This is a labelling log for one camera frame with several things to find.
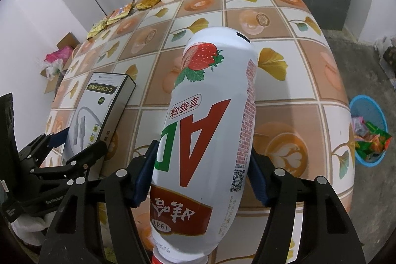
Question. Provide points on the gold snack packet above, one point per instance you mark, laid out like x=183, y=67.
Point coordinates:
x=148, y=2

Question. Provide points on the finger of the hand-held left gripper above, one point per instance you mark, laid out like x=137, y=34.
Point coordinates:
x=58, y=137
x=89, y=155

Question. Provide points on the cardboard box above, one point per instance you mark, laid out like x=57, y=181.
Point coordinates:
x=58, y=78

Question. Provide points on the pink bag in cardboard box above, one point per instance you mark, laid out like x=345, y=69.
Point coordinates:
x=58, y=53

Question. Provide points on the pink wrapper in bin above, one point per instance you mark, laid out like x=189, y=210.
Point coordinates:
x=358, y=128

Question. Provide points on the orange and white snack packet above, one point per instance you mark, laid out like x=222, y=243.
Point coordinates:
x=120, y=14

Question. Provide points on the blue plastic bin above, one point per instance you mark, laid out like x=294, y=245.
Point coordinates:
x=368, y=109

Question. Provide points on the large green snack bag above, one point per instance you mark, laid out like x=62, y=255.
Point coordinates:
x=374, y=141

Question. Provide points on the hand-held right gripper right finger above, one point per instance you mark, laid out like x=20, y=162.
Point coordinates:
x=260, y=180

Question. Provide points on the yellow and white snack packet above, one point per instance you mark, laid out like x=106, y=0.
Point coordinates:
x=99, y=30

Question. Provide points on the white strawberry milk bottle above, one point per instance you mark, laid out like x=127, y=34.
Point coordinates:
x=210, y=128

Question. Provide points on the white plastic bag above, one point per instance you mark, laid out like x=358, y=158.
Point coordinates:
x=52, y=69

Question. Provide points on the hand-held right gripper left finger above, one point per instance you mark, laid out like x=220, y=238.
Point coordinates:
x=142, y=177

